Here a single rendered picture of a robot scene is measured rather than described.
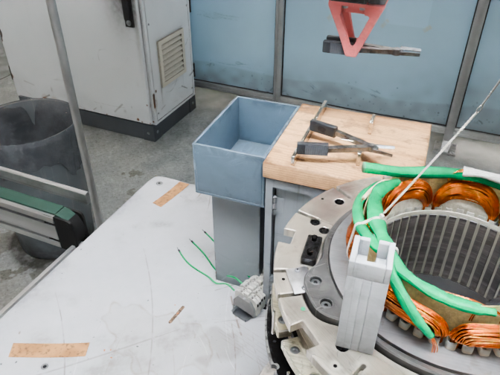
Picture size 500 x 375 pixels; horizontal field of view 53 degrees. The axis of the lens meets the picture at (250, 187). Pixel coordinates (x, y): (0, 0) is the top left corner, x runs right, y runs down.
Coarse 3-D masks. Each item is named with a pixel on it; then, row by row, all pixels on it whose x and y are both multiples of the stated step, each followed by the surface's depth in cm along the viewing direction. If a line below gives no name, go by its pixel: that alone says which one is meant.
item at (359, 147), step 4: (360, 144) 64; (364, 144) 64; (332, 148) 63; (336, 148) 63; (340, 148) 63; (344, 148) 63; (348, 148) 63; (352, 148) 63; (356, 148) 63; (360, 148) 63; (364, 148) 63; (368, 148) 63; (328, 152) 63; (332, 152) 63; (336, 152) 63; (340, 152) 63; (344, 152) 63; (348, 152) 63
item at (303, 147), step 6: (300, 144) 63; (306, 144) 63; (312, 144) 63; (318, 144) 63; (324, 144) 63; (300, 150) 64; (306, 150) 63; (312, 150) 63; (318, 150) 63; (324, 150) 63
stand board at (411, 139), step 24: (336, 120) 75; (360, 120) 75; (384, 120) 75; (288, 144) 69; (336, 144) 69; (384, 144) 69; (408, 144) 69; (264, 168) 65; (288, 168) 64; (312, 168) 64; (336, 168) 64; (360, 168) 64
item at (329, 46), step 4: (324, 40) 66; (328, 40) 66; (332, 40) 66; (324, 44) 66; (328, 44) 66; (332, 44) 66; (336, 44) 65; (340, 44) 65; (352, 44) 65; (324, 48) 66; (328, 48) 66; (332, 48) 66; (336, 48) 66; (340, 48) 66; (324, 52) 67; (328, 52) 66; (332, 52) 66; (336, 52) 66; (340, 52) 66
